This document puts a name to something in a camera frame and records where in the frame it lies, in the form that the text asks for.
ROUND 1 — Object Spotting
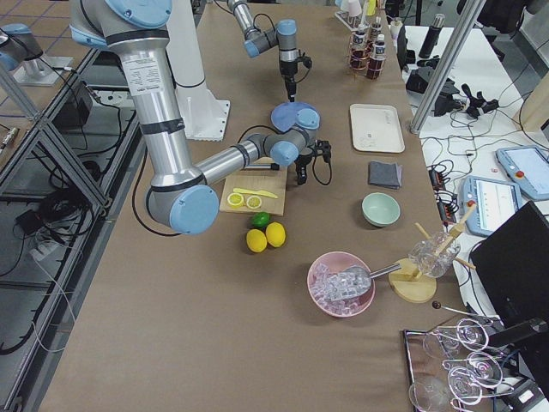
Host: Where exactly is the green lime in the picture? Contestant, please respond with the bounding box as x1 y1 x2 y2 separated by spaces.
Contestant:
250 211 271 229

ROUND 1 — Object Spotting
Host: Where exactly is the mint green bowl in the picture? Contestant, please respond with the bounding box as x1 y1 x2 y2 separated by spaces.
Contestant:
361 192 401 227

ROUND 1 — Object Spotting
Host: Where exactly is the black laptop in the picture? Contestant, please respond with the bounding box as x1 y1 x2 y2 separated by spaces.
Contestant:
471 201 548 327

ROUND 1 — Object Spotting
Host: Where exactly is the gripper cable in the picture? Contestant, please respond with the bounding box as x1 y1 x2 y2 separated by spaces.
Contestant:
238 124 335 186
252 12 313 85

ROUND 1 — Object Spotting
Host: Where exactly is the stirrer with dark ball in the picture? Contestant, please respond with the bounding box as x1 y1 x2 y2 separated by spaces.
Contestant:
431 300 500 321

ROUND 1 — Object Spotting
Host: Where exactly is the blue plate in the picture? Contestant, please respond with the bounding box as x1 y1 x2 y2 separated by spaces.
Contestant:
270 101 316 132

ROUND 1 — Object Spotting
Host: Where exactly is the aluminium frame post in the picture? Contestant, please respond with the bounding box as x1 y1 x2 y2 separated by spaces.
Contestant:
409 0 486 135

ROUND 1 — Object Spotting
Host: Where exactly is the lower lemon slice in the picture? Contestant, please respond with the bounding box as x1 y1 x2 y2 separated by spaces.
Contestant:
245 195 262 210

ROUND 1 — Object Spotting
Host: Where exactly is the upper wine glass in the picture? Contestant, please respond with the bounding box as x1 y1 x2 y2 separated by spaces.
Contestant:
422 318 489 360

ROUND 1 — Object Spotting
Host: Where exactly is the grey folded cloth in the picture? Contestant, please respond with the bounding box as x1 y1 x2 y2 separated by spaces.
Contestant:
368 161 402 190

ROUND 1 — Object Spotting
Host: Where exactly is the wine glass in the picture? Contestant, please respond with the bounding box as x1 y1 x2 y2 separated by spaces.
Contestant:
442 351 504 405
408 372 484 411
422 318 489 360

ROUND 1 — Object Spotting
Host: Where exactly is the lower wine glass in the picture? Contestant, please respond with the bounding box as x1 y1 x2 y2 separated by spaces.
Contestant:
408 372 484 411

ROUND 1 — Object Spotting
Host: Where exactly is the steel muddler black tip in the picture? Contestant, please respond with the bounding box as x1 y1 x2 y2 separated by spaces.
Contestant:
244 162 280 171

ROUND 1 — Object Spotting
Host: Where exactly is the lemon slice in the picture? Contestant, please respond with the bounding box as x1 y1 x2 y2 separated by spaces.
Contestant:
226 192 245 209
245 195 262 210

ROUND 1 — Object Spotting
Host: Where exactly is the lower whole lemon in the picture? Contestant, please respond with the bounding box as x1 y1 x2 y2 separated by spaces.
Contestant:
265 222 287 248

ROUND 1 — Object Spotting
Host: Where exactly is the wooden cup stand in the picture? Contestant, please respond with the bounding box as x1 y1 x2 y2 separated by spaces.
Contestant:
389 202 476 303

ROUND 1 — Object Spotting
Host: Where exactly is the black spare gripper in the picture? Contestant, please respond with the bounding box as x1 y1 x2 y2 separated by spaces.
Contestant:
461 83 500 119

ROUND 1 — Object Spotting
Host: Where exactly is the glass mug on stand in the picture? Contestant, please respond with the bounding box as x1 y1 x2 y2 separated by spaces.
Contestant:
408 232 461 278

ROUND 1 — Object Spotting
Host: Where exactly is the spare grey robot arm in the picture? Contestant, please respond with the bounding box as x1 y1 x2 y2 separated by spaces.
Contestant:
1 23 73 87

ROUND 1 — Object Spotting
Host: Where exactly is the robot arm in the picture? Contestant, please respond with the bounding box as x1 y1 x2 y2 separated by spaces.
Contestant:
226 1 312 102
69 0 320 234

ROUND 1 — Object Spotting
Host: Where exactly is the upper whole lemon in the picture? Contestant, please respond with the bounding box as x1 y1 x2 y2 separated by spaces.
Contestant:
245 228 268 253

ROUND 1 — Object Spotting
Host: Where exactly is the near teach pendant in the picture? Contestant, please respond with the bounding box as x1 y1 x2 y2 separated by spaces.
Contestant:
461 175 522 237

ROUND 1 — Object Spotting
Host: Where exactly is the far teach pendant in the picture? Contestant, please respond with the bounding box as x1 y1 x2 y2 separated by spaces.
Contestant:
496 145 549 201

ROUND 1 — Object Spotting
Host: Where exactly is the copper wire bottle rack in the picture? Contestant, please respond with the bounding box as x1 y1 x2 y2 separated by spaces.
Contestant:
347 30 386 80

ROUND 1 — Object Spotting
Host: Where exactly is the cream rabbit tray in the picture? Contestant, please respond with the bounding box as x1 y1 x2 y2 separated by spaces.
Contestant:
349 103 405 154

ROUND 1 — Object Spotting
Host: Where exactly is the right edge drink bottle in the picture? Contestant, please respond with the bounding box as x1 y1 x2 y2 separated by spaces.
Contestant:
368 16 382 43

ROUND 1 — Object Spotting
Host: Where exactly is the middle wine glass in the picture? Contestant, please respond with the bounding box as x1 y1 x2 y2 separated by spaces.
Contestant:
442 351 504 405

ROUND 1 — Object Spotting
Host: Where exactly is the whole lemon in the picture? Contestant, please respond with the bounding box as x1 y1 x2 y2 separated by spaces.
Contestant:
245 228 268 253
265 222 287 248

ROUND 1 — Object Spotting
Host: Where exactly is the middle drink bottle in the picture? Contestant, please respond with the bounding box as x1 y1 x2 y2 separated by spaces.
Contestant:
366 33 386 79

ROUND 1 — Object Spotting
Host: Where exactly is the black thermos bottle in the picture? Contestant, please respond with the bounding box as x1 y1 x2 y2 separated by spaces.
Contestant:
418 13 445 59

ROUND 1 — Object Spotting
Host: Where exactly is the top drink bottle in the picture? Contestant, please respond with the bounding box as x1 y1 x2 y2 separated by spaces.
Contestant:
349 24 370 71

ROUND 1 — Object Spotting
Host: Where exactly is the yellow plastic knife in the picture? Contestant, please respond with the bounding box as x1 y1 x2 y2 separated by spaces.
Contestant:
232 187 278 199

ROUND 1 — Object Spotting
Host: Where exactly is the pink ice bowl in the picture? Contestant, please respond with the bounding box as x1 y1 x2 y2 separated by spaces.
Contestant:
307 251 376 318

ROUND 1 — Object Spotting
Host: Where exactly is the teach pendant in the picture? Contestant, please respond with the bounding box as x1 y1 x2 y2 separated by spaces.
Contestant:
496 145 549 201
461 175 522 237

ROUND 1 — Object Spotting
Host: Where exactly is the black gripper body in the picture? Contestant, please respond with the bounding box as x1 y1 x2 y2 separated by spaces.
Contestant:
279 50 312 83
295 149 314 175

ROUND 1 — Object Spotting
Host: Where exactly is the wooden cutting board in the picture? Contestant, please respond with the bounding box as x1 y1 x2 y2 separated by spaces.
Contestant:
220 157 287 216

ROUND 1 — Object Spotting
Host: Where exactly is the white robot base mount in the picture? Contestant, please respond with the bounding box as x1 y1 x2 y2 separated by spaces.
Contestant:
166 1 230 142

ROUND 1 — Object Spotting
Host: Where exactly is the upper lemon slice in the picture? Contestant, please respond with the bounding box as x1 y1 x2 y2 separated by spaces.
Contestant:
226 192 245 209

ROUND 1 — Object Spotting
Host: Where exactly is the metal ice scoop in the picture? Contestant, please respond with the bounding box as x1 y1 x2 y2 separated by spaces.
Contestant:
335 263 401 300

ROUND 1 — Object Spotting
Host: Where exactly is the glass rack tray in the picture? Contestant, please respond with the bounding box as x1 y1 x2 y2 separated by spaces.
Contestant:
401 315 548 411

